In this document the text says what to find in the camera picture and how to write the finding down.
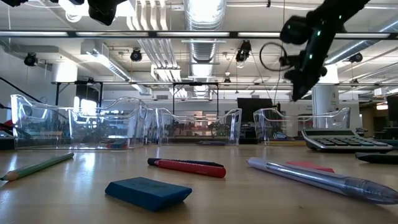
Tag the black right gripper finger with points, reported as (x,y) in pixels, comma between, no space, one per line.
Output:
(306,84)
(296,90)

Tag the yellow pencil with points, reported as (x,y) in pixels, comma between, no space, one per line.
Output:
(286,143)

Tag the black pen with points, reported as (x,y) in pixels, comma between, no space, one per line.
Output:
(379,157)

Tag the green pencil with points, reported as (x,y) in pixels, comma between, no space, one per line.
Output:
(37,166)

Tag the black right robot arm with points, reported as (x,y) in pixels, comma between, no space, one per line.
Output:
(345,7)

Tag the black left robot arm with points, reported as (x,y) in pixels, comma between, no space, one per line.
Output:
(9,2)

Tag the white column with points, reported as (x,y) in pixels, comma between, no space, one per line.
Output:
(325,105)

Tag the white ceiling pipe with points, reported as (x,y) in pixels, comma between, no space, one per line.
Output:
(73,14)

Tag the black ceiling spot lamp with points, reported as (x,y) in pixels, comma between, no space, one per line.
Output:
(356,58)
(136,55)
(244,49)
(30,59)

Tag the silver ceiling pipe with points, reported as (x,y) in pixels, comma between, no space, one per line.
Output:
(357,46)

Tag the clear plastic bin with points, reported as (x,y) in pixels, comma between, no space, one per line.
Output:
(230,133)
(40,130)
(280,130)
(151,124)

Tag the black monitor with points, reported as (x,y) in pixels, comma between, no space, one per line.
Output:
(255,109)
(393,109)

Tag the grey desk calculator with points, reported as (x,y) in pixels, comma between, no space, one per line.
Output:
(342,143)

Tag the wooden cabinet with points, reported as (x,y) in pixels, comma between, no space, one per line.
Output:
(368,123)

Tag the black metal stand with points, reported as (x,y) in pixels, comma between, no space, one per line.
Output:
(196,83)
(68,82)

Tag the overhead bar with light strips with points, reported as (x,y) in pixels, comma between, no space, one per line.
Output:
(233,35)

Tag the clear grey ballpoint pen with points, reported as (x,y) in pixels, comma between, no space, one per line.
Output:
(311,177)

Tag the red crayon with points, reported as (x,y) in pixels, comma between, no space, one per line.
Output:
(192,168)

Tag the red object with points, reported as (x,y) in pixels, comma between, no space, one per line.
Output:
(5,124)

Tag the corrugated silver ventilation duct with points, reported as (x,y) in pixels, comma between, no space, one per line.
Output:
(203,49)

